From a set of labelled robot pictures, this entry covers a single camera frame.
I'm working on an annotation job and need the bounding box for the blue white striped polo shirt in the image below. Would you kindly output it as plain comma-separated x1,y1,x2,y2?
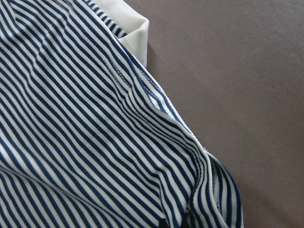
0,0,244,228

